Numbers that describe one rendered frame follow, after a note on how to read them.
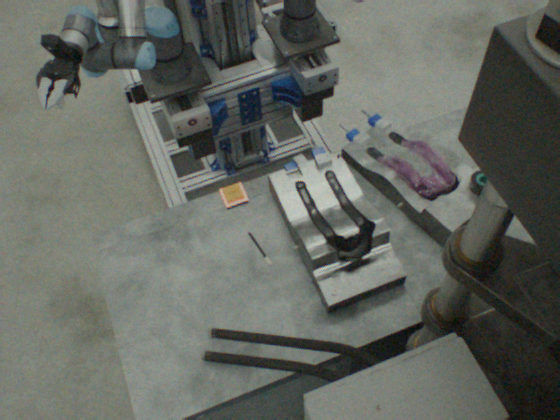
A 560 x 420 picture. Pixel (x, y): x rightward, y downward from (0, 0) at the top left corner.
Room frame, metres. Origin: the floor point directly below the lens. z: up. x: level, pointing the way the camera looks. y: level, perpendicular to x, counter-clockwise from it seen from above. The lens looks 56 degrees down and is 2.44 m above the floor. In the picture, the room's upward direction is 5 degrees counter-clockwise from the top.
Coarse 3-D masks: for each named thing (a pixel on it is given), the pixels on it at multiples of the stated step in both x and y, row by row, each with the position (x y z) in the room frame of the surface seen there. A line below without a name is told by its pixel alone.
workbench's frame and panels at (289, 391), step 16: (400, 336) 0.66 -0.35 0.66; (368, 352) 0.63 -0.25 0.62; (384, 352) 0.65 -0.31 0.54; (400, 352) 0.67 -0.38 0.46; (336, 368) 0.59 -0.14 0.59; (352, 368) 0.61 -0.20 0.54; (272, 384) 0.50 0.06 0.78; (288, 384) 0.55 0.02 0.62; (304, 384) 0.56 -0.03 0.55; (320, 384) 0.58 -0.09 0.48; (240, 400) 0.49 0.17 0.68; (256, 400) 0.51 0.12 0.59; (272, 400) 0.53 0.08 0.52; (288, 400) 0.54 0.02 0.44; (192, 416) 0.43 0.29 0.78; (208, 416) 0.46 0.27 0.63; (224, 416) 0.48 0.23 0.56; (240, 416) 0.49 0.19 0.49; (256, 416) 0.51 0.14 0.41; (272, 416) 0.52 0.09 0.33; (288, 416) 0.54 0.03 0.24; (304, 416) 0.56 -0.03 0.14
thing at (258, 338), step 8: (216, 328) 0.67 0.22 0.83; (208, 336) 0.65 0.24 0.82; (216, 336) 0.64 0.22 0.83; (224, 336) 0.64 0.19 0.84; (232, 336) 0.63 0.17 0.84; (240, 336) 0.63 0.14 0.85; (248, 336) 0.62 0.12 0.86; (256, 336) 0.62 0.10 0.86; (264, 336) 0.61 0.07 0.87; (272, 336) 0.61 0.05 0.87; (280, 336) 0.61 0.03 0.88; (264, 344) 0.60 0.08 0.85; (272, 344) 0.59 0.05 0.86; (280, 344) 0.58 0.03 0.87; (288, 344) 0.58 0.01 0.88; (296, 344) 0.57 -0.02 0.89; (304, 344) 0.57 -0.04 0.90; (312, 344) 0.57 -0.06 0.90; (320, 344) 0.56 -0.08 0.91; (328, 344) 0.56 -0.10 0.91; (328, 352) 0.54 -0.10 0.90
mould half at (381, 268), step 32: (288, 192) 1.10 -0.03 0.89; (320, 192) 1.09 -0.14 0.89; (352, 192) 1.08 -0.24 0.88; (288, 224) 1.00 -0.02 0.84; (352, 224) 0.93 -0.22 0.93; (384, 224) 0.92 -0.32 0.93; (320, 256) 0.83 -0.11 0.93; (384, 256) 0.84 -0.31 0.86; (320, 288) 0.76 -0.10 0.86; (352, 288) 0.75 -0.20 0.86; (384, 288) 0.75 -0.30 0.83
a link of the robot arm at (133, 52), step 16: (128, 0) 1.37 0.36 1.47; (144, 0) 1.40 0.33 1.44; (128, 16) 1.34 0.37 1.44; (144, 16) 1.36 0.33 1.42; (128, 32) 1.31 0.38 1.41; (144, 32) 1.33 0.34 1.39; (112, 48) 1.29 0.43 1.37; (128, 48) 1.28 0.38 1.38; (144, 48) 1.28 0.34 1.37; (128, 64) 1.26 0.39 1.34; (144, 64) 1.26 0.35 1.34
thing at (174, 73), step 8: (176, 56) 1.51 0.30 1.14; (184, 56) 1.54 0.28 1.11; (160, 64) 1.50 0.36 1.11; (168, 64) 1.50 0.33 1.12; (176, 64) 1.51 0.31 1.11; (184, 64) 1.53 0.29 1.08; (152, 72) 1.52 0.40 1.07; (160, 72) 1.51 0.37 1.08; (168, 72) 1.49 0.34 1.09; (176, 72) 1.50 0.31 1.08; (184, 72) 1.51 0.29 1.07; (160, 80) 1.49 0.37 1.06; (168, 80) 1.48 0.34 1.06; (176, 80) 1.49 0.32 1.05; (184, 80) 1.50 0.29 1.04
